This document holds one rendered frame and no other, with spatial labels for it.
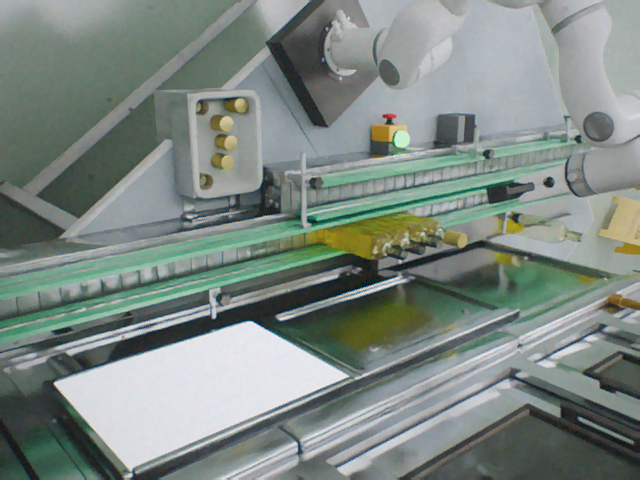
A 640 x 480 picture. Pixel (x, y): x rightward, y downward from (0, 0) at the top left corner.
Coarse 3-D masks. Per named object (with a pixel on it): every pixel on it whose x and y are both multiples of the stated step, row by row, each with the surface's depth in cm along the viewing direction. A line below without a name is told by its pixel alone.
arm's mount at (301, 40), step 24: (312, 0) 156; (336, 0) 153; (288, 24) 152; (312, 24) 151; (360, 24) 159; (288, 48) 148; (312, 48) 152; (288, 72) 154; (312, 72) 154; (360, 72) 163; (312, 96) 155; (336, 96) 160; (312, 120) 164
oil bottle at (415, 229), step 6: (378, 216) 158; (384, 216) 158; (390, 216) 158; (384, 222) 154; (390, 222) 153; (396, 222) 152; (402, 222) 152; (408, 222) 152; (414, 222) 152; (408, 228) 149; (414, 228) 148; (420, 228) 149; (426, 228) 150; (414, 234) 148; (420, 234) 148
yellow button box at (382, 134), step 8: (376, 128) 176; (384, 128) 174; (392, 128) 173; (400, 128) 175; (376, 136) 177; (384, 136) 174; (392, 136) 174; (376, 144) 177; (384, 144) 175; (392, 144) 174
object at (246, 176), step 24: (192, 96) 133; (216, 96) 135; (240, 96) 139; (192, 120) 133; (240, 120) 147; (192, 144) 134; (240, 144) 149; (216, 168) 147; (240, 168) 151; (216, 192) 141; (240, 192) 144
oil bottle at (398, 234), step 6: (354, 222) 154; (360, 222) 154; (366, 222) 154; (372, 222) 154; (378, 222) 154; (372, 228) 149; (378, 228) 148; (384, 228) 148; (390, 228) 148; (396, 228) 148; (402, 228) 148; (390, 234) 145; (396, 234) 145; (402, 234) 145; (408, 234) 147; (396, 240) 145; (402, 240) 145
